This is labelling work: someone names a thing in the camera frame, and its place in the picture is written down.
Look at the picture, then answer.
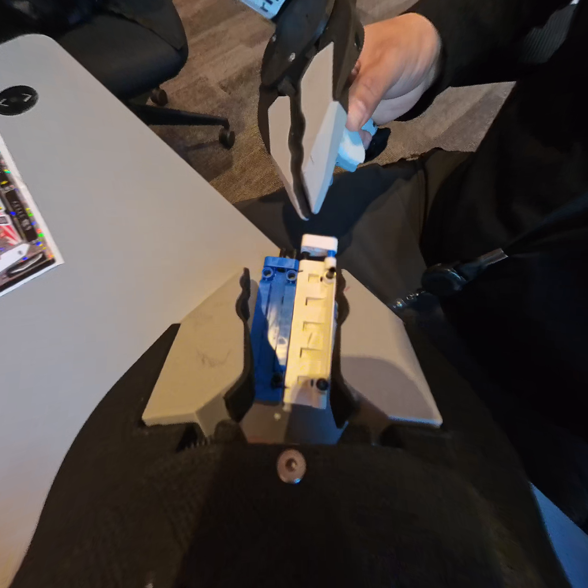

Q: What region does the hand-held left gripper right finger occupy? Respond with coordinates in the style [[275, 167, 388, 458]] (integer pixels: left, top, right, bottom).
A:
[[331, 270, 443, 445]]

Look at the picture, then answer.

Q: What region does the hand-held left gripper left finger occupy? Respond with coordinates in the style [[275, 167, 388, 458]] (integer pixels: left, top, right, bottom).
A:
[[141, 269, 255, 435]]

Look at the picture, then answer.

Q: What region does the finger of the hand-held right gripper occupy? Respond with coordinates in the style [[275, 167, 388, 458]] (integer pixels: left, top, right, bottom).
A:
[[299, 43, 348, 215], [268, 89, 309, 222]]

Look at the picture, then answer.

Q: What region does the blue and white brick panel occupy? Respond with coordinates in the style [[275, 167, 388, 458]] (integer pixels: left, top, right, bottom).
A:
[[250, 246, 341, 410]]

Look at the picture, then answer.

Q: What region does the person's right forearm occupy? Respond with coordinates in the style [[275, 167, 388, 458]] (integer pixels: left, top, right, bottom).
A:
[[404, 0, 588, 122]]

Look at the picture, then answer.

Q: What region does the black oval desk cap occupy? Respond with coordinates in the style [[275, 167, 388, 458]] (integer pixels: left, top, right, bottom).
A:
[[0, 85, 40, 117]]

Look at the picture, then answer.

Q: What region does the person's right hand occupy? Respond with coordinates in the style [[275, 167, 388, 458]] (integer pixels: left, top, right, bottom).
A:
[[345, 13, 443, 138]]

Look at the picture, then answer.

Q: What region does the person's dark clothing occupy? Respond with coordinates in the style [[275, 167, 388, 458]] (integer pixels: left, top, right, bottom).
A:
[[234, 83, 588, 529]]

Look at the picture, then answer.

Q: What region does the black office chair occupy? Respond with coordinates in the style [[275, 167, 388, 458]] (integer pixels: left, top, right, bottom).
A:
[[0, 0, 236, 149]]

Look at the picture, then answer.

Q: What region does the holographic sticker sheet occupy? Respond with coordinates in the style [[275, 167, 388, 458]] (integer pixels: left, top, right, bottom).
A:
[[0, 133, 65, 298]]

